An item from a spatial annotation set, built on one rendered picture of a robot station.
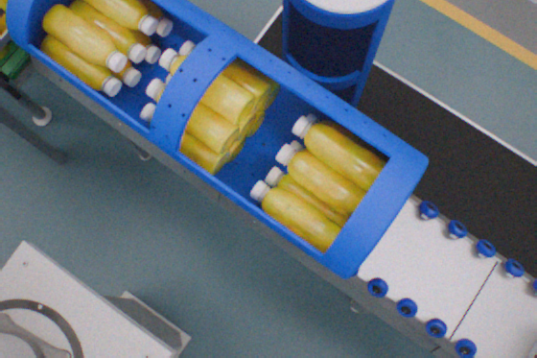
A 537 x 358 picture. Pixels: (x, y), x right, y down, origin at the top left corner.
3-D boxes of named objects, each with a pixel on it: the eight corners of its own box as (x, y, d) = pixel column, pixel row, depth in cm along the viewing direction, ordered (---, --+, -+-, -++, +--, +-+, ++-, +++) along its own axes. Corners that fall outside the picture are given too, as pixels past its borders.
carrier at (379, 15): (274, 64, 226) (289, 136, 219) (272, -78, 141) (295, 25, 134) (349, 53, 227) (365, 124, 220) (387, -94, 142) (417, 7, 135)
